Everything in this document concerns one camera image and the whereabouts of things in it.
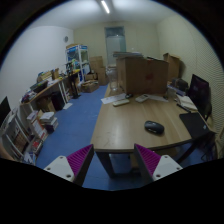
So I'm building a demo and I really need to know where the white remote control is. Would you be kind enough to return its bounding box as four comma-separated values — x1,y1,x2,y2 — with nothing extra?
113,99,130,107

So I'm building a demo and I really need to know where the tall cardboard box right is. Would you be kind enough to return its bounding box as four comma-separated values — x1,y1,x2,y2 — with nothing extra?
163,53,180,81

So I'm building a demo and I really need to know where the wooden table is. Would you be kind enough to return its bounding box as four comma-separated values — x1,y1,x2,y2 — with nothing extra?
90,84,216,178

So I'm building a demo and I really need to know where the black laptop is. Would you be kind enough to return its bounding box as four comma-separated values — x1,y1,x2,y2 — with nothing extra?
179,113,211,139

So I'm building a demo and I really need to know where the white blue display shelf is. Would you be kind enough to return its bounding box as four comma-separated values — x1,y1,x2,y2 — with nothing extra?
66,45,90,82

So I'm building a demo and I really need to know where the white bookshelf with books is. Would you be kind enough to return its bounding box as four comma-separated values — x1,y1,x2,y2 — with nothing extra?
0,111,48,165

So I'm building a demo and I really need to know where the black computer monitor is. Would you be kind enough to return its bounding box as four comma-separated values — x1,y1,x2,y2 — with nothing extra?
188,74,210,116

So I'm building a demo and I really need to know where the large brown cardboard box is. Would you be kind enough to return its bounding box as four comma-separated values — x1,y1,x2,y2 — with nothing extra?
116,57,168,94

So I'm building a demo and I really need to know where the stacked cardboard boxes back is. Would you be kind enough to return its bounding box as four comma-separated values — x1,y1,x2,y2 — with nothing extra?
90,56,108,86

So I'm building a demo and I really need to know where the door with window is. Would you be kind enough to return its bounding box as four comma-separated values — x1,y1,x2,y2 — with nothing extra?
105,26,126,65

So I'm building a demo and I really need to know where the white calculator remote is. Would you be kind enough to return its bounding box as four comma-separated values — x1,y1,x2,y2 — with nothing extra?
135,94,149,103

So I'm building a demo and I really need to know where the open cardboard box floor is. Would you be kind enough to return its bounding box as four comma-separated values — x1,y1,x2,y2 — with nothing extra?
81,81,99,93

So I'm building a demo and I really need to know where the black computer tower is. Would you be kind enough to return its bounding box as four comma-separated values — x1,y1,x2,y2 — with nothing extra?
51,91,65,111

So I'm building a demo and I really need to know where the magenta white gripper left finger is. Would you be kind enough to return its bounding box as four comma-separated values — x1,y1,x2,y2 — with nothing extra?
44,144,94,186

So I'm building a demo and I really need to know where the white paper sheet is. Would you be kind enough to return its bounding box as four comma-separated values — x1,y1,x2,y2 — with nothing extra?
101,93,126,104

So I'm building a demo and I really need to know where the black computer mouse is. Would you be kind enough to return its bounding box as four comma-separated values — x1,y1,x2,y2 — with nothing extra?
144,121,164,134

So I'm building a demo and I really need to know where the stack of books floor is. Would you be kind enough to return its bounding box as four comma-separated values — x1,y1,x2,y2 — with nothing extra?
40,112,58,133

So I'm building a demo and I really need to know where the open notebook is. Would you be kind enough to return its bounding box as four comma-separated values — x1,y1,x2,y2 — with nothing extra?
178,95,197,111

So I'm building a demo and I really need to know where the ceiling fluorescent light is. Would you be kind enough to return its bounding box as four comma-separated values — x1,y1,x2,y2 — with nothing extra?
101,0,110,14

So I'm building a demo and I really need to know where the wooden side desk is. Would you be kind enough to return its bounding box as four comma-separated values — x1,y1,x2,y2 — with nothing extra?
21,70,80,115

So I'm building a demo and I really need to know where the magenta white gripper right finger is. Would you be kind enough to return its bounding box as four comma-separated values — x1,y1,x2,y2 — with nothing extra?
134,144,182,185

